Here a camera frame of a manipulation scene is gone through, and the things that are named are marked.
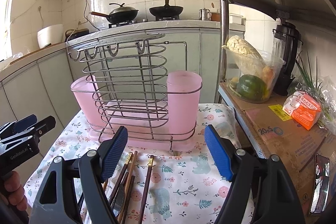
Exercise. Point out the black frying pan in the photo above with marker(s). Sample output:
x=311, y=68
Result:
x=166, y=12

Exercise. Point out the black spoon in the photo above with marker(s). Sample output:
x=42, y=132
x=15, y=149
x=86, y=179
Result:
x=118, y=200

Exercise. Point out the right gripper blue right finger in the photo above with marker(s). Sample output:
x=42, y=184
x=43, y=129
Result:
x=221, y=150

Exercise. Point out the brown chopstick on cloth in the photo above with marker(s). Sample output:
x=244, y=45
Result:
x=127, y=200

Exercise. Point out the pink cup left side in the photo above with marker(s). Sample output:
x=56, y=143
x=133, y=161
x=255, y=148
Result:
x=84, y=92

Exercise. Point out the floral bear tablecloth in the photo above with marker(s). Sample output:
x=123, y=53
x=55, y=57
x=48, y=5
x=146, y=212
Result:
x=185, y=187

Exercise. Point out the cardboard box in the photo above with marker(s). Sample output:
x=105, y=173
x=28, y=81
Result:
x=268, y=132

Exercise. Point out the pink cup right side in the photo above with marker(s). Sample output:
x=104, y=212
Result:
x=183, y=93

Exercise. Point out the pink cup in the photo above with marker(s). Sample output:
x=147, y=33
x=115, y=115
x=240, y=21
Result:
x=183, y=93
x=84, y=92

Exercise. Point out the green onions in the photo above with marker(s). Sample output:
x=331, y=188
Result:
x=314, y=86

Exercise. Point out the left hand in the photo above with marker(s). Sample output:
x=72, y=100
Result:
x=16, y=191

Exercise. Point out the light brown wooden chopstick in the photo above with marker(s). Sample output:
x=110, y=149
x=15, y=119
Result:
x=127, y=185

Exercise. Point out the steel kettle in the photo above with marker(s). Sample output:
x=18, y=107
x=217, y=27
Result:
x=205, y=14

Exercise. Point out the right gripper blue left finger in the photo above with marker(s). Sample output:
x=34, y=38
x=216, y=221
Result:
x=111, y=151

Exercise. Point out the kitchen counter cabinets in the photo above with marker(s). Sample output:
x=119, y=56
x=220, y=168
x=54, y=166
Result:
x=39, y=83

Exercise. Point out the black blender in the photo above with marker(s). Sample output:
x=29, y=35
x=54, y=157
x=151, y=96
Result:
x=286, y=43

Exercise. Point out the pink drip tray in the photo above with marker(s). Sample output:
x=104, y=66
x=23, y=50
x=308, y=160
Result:
x=148, y=126

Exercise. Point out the metal wire utensil rack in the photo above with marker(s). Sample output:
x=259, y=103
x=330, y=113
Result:
x=126, y=69

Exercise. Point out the dark chopstick gold band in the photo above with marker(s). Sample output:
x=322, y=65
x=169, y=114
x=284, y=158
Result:
x=146, y=189

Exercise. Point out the white rice cooker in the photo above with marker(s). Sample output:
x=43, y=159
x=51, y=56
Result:
x=50, y=35

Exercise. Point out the clear container of vegetables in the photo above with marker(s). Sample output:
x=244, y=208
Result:
x=256, y=71

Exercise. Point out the black wok with lid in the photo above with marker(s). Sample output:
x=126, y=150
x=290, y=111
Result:
x=120, y=14

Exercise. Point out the dark brown chopstick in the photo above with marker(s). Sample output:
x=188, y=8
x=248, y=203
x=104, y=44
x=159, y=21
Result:
x=120, y=177

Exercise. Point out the orange packaged food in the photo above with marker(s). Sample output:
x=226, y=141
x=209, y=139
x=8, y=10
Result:
x=302, y=108

